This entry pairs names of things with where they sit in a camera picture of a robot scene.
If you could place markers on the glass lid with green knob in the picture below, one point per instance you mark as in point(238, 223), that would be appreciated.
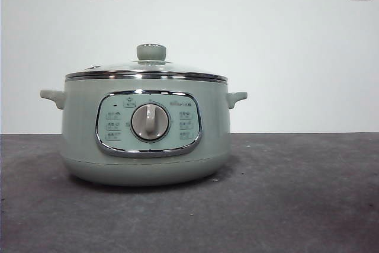
point(151, 52)

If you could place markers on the green electric cooking pot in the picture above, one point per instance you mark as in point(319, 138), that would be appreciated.
point(80, 122)

